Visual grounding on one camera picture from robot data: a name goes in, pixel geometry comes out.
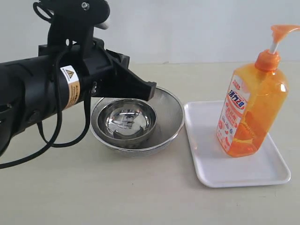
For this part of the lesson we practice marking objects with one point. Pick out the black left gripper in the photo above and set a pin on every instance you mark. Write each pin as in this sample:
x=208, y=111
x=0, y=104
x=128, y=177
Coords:
x=75, y=20

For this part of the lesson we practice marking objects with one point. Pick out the orange dish soap pump bottle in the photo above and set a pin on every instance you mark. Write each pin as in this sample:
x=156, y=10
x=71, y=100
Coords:
x=254, y=97

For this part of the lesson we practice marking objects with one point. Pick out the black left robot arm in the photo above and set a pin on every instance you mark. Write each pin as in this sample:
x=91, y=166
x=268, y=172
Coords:
x=73, y=61

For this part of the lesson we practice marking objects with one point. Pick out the small stainless steel bowl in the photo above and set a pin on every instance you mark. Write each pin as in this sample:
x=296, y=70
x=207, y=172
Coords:
x=127, y=120

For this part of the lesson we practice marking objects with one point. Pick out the steel mesh colander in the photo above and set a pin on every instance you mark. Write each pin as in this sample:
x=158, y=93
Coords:
x=170, y=120

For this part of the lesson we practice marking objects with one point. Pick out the white rectangular plastic tray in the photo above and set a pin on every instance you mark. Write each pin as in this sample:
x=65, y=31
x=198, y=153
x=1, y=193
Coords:
x=214, y=168

